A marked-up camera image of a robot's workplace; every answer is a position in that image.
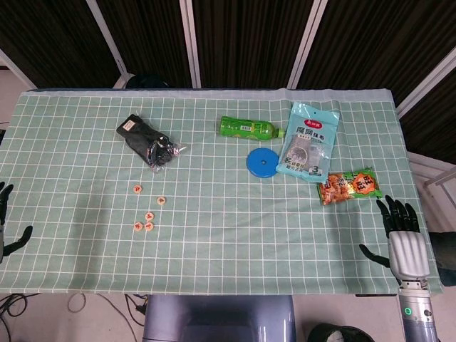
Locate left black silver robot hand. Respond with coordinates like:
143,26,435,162
0,181,33,264

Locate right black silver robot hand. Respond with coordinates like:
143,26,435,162
358,195,431,286

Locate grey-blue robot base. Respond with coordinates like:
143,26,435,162
142,294,297,342

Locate blue round plastic disc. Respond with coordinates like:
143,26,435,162
245,147,279,178

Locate green checked tablecloth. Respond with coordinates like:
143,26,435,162
0,87,445,296

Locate white metal rack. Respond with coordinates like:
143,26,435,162
408,151,456,200

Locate orange green snack bag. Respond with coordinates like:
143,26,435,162
317,166,384,207

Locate black waste bin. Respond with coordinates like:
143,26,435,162
306,322,374,342

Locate light blue snack pouch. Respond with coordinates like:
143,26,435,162
276,101,341,185

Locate black items in clear bag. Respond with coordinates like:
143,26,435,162
115,113,189,175

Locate green drink bottle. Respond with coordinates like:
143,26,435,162
219,115,286,142

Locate black chair back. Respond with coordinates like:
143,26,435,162
125,73,171,89

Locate black floor cable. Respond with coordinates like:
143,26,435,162
0,292,30,342

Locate black plug cable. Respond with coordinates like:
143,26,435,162
123,294,149,317

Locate white partition frame post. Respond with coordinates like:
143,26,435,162
179,0,203,88
85,0,132,89
0,48,39,89
394,48,456,120
286,0,329,89

